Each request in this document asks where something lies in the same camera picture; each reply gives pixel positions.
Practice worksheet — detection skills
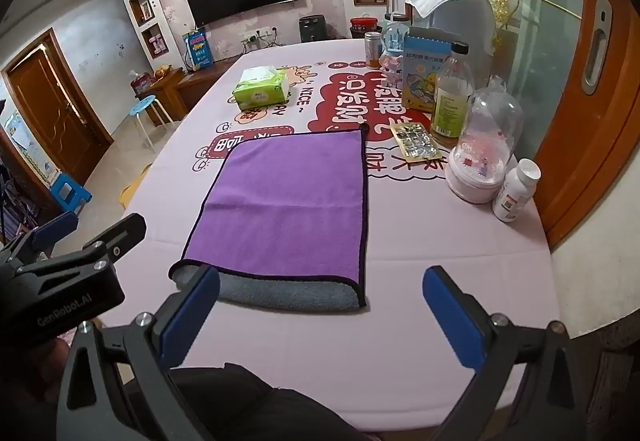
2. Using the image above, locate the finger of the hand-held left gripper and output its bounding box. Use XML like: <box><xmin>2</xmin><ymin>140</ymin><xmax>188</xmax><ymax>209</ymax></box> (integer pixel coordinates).
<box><xmin>0</xmin><ymin>211</ymin><xmax>81</xmax><ymax>268</ymax></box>
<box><xmin>75</xmin><ymin>213</ymin><xmax>148</xmax><ymax>268</ymax></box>

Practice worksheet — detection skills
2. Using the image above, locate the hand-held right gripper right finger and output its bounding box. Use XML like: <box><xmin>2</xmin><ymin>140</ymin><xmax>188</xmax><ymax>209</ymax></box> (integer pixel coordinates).
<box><xmin>422</xmin><ymin>265</ymin><xmax>587</xmax><ymax>441</ymax></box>

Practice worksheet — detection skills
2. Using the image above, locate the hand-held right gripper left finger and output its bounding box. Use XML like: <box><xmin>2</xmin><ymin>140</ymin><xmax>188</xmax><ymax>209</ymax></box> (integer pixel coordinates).
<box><xmin>55</xmin><ymin>265</ymin><xmax>221</xmax><ymax>441</ymax></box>

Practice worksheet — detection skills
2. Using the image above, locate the purple towel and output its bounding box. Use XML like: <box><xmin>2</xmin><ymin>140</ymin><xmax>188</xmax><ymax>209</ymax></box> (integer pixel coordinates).
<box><xmin>168</xmin><ymin>125</ymin><xmax>370</xmax><ymax>313</ymax></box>

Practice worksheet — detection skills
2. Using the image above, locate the blue plastic step stool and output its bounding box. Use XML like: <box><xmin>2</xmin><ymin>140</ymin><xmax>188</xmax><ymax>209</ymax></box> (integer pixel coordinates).
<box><xmin>50</xmin><ymin>172</ymin><xmax>93</xmax><ymax>216</ymax></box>

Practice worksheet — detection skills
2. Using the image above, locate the yellow chair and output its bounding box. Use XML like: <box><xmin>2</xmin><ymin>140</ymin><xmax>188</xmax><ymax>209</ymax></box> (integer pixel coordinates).
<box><xmin>119</xmin><ymin>164</ymin><xmax>153</xmax><ymax>212</ymax></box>

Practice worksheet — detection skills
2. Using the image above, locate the pink printed tablecloth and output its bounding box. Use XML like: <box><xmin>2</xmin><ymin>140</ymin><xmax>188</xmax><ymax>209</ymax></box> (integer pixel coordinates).
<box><xmin>97</xmin><ymin>37</ymin><xmax>561</xmax><ymax>433</ymax></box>

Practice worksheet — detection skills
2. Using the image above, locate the person's dark clothing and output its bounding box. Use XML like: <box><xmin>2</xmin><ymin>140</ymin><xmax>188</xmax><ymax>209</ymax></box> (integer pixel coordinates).
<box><xmin>165</xmin><ymin>363</ymin><xmax>371</xmax><ymax>441</ymax></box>

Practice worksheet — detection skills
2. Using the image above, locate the brown wooden door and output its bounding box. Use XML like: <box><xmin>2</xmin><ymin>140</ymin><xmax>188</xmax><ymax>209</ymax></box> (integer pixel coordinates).
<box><xmin>1</xmin><ymin>28</ymin><xmax>113</xmax><ymax>172</ymax></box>

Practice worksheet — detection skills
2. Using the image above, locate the blue round stool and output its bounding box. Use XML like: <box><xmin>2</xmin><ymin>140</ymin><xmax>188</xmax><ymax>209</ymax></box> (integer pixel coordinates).
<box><xmin>128</xmin><ymin>95</ymin><xmax>176</xmax><ymax>152</ymax></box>

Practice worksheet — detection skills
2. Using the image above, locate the white pill bottle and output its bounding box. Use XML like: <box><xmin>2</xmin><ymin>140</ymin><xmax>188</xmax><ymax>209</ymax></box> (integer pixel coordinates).
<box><xmin>492</xmin><ymin>159</ymin><xmax>542</xmax><ymax>223</ymax></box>

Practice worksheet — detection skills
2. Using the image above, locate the red snack bag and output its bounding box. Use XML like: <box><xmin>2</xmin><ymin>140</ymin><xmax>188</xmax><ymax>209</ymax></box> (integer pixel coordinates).
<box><xmin>130</xmin><ymin>71</ymin><xmax>153</xmax><ymax>96</ymax></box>

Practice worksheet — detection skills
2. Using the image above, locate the wooden television cabinet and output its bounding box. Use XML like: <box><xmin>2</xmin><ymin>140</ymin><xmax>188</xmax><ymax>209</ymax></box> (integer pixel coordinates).
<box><xmin>135</xmin><ymin>63</ymin><xmax>241</xmax><ymax>122</ymax></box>

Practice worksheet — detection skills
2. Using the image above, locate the pink glass dome ornament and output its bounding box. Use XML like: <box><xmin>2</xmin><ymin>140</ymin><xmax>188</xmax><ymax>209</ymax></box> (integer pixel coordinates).
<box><xmin>445</xmin><ymin>83</ymin><xmax>523</xmax><ymax>205</ymax></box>

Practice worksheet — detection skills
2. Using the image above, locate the silver blister pack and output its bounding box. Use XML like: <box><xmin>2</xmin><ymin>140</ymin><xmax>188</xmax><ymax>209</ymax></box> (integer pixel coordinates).
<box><xmin>389</xmin><ymin>122</ymin><xmax>443</xmax><ymax>165</ymax></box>

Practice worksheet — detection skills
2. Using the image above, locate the blue printed box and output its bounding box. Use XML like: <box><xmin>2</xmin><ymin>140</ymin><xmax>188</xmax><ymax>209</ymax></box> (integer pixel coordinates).
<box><xmin>182</xmin><ymin>28</ymin><xmax>214</xmax><ymax>70</ymax></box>

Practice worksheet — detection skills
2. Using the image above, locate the green tissue pack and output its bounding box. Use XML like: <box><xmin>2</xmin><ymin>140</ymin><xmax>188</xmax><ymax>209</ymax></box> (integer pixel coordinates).
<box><xmin>231</xmin><ymin>67</ymin><xmax>290</xmax><ymax>112</ymax></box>

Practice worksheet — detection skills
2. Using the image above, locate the clear bottle with black cap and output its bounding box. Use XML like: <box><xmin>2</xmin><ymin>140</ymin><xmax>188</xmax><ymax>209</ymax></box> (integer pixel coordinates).
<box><xmin>431</xmin><ymin>42</ymin><xmax>476</xmax><ymax>146</ymax></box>

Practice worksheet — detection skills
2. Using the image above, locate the wooden sliding door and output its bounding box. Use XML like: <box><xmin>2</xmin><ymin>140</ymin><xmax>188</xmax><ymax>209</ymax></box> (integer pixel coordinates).
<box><xmin>532</xmin><ymin>0</ymin><xmax>640</xmax><ymax>249</ymax></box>

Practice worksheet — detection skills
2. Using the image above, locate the blue cardboard box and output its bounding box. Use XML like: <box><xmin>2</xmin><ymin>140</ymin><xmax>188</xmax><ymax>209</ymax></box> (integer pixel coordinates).
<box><xmin>402</xmin><ymin>27</ymin><xmax>463</xmax><ymax>112</ymax></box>

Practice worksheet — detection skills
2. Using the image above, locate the black air fryer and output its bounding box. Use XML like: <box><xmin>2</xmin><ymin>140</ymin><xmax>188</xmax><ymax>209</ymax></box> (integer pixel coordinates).
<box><xmin>299</xmin><ymin>16</ymin><xmax>328</xmax><ymax>42</ymax></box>

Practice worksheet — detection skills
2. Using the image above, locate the drink can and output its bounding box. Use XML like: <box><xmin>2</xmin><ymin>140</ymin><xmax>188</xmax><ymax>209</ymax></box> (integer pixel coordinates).
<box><xmin>365</xmin><ymin>32</ymin><xmax>383</xmax><ymax>69</ymax></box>

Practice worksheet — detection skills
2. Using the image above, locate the grey covered chair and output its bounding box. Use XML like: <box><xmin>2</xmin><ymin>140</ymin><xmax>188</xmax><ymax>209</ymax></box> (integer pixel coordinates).
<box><xmin>405</xmin><ymin>0</ymin><xmax>501</xmax><ymax>89</ymax></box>

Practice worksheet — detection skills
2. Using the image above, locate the red pot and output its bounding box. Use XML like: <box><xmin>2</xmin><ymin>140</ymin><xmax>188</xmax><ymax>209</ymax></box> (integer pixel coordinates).
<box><xmin>349</xmin><ymin>17</ymin><xmax>378</xmax><ymax>40</ymax></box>

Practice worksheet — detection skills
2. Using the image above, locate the wall chart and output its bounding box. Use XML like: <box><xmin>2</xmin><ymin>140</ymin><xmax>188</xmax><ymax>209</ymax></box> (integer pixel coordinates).
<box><xmin>0</xmin><ymin>113</ymin><xmax>58</xmax><ymax>184</ymax></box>

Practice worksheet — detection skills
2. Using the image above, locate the silver door handle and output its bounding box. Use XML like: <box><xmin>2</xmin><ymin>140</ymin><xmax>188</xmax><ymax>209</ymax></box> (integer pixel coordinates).
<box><xmin>581</xmin><ymin>0</ymin><xmax>613</xmax><ymax>95</ymax></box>

